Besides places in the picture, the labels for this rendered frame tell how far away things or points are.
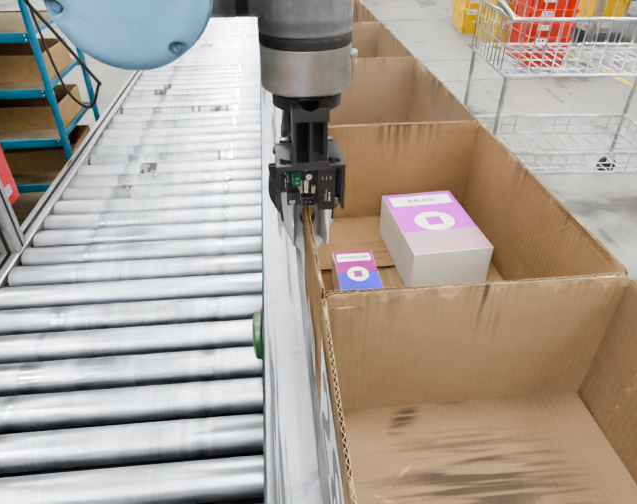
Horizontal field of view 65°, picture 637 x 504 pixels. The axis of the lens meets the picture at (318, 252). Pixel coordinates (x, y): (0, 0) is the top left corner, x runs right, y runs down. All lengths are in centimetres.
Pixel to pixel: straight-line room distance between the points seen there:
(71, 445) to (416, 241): 53
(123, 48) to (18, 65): 205
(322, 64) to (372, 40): 109
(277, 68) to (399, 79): 73
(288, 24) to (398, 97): 75
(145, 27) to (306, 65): 19
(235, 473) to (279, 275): 27
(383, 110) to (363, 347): 80
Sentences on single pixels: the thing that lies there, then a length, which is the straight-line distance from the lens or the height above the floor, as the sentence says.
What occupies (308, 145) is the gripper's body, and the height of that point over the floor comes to 113.
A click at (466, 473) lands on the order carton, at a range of 53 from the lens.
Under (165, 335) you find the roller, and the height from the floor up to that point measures 75.
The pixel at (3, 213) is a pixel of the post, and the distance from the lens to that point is 114.
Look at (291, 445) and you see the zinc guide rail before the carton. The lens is 53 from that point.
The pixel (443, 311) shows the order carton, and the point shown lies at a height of 102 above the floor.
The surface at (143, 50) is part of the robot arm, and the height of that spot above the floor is 126.
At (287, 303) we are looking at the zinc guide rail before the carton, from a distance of 67.
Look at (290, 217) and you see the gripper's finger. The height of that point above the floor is 103.
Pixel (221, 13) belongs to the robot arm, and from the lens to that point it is 49.
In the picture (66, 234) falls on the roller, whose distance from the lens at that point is 119.
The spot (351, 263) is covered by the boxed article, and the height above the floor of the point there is 93.
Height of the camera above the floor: 133
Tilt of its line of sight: 35 degrees down
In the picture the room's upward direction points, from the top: straight up
